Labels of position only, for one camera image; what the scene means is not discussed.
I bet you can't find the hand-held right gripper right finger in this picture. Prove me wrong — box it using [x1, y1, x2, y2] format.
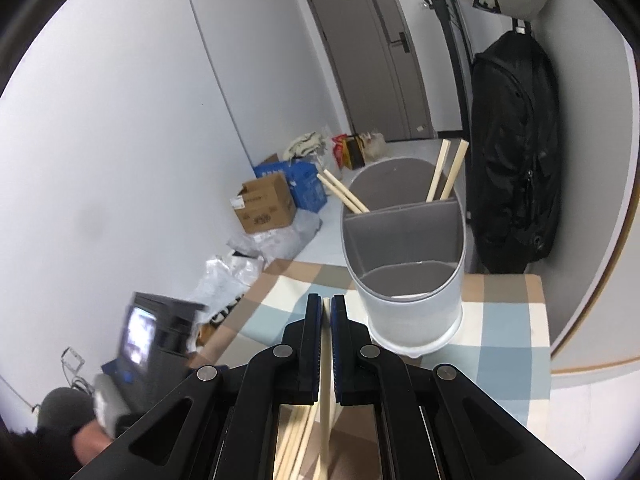
[330, 294, 586, 480]

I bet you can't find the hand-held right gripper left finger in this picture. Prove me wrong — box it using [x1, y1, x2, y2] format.
[72, 294, 325, 480]

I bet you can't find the grey white utensil holder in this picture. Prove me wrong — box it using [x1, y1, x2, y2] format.
[341, 157, 468, 356]

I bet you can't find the wooden chopstick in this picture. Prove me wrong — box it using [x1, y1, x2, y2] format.
[315, 297, 334, 480]
[426, 139, 452, 202]
[324, 169, 371, 212]
[439, 140, 470, 202]
[316, 174, 363, 214]

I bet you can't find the bundle of wooden chopsticks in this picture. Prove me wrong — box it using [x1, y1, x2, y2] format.
[272, 404, 321, 480]

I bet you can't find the person's left hand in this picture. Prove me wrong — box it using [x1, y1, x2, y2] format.
[72, 417, 118, 466]

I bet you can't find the white plastic packaging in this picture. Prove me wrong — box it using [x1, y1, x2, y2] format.
[192, 252, 266, 311]

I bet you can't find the grey plastic bag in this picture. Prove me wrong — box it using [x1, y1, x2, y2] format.
[227, 209, 323, 261]

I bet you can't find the brown cardboard box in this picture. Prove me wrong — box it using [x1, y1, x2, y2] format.
[230, 172, 297, 234]

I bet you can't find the checked tablecloth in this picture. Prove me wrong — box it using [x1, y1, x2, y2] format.
[190, 259, 551, 480]

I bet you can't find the blue cardboard box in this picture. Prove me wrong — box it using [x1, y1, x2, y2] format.
[253, 154, 329, 211]

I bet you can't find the black yellow box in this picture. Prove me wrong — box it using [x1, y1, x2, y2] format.
[342, 136, 367, 171]

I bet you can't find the red snack packet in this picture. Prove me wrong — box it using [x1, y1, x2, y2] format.
[331, 134, 351, 168]

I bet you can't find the beige cloth bag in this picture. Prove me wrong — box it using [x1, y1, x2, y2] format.
[282, 131, 326, 161]

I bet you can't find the clear bag with food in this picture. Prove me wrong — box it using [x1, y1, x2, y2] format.
[360, 131, 387, 163]

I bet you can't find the black backpack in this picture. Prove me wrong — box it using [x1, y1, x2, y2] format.
[470, 30, 561, 275]

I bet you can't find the grey door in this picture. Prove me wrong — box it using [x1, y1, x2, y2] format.
[299, 0, 435, 142]

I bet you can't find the white wall socket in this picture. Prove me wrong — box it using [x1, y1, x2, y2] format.
[61, 346, 84, 377]

